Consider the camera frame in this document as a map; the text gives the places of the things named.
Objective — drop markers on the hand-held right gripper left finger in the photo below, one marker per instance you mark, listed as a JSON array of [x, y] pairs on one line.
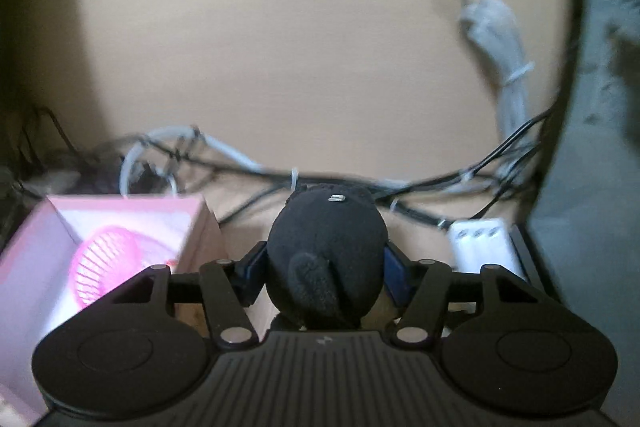
[[252, 274]]

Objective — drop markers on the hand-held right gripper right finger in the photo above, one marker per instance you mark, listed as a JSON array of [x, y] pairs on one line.
[[397, 274]]

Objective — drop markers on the black plush cat toy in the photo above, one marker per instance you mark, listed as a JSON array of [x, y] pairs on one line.
[[325, 247]]

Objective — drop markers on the pink cardboard box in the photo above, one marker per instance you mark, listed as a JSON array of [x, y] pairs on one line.
[[30, 257]]

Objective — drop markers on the white power strip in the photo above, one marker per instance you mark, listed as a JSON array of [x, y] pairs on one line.
[[480, 242]]

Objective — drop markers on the black flat device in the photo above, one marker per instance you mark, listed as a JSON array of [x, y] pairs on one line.
[[535, 257]]

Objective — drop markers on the pink plastic toy net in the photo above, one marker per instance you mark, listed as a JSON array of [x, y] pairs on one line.
[[110, 262]]

